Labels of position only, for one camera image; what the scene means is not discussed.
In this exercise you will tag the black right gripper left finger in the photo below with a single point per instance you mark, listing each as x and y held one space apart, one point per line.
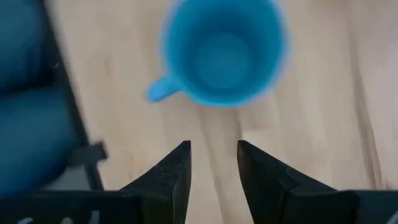
161 193

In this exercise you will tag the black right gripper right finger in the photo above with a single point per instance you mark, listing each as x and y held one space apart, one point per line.
270 193

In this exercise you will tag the person's leg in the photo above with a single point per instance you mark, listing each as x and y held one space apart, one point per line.
21 46
31 140

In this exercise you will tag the blue mug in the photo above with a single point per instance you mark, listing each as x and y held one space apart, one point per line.
224 56

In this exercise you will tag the black frame clamp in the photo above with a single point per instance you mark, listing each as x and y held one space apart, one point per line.
87 154

